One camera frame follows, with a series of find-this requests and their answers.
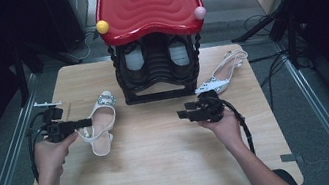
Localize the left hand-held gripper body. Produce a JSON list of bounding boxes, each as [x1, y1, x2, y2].
[[32, 96, 76, 147]]

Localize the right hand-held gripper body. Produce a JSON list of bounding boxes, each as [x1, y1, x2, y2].
[[191, 79, 227, 125]]

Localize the white heeled sandal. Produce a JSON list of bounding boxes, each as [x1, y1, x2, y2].
[[71, 89, 126, 160], [193, 47, 254, 98]]

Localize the black leather shoe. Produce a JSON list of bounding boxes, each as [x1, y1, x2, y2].
[[164, 31, 200, 80], [117, 39, 152, 88]]

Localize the red and black shoe rack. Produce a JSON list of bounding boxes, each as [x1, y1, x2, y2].
[[91, 0, 221, 110]]

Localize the person's right hand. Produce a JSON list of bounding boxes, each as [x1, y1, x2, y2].
[[197, 107, 247, 156]]

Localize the person's left hand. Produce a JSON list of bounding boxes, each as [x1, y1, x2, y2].
[[30, 130, 86, 185]]

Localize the pink ball knob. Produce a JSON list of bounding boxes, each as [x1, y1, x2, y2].
[[193, 5, 209, 21]]

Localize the yellow ball knob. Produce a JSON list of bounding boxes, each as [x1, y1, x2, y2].
[[95, 19, 112, 36]]

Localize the black tripod stand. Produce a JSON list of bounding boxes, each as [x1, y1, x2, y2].
[[224, 0, 321, 79]]

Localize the black cabinet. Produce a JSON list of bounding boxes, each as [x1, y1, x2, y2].
[[13, 0, 89, 63]]

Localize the right hand-held gripper cable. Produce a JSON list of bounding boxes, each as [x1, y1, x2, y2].
[[218, 93, 257, 159]]

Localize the black floor cables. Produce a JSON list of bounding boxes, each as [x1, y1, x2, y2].
[[240, 10, 300, 112]]

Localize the white floor cable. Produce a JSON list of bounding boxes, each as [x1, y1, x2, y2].
[[63, 31, 99, 64]]

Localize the grey table bracket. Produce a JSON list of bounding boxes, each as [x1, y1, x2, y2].
[[279, 151, 305, 167]]

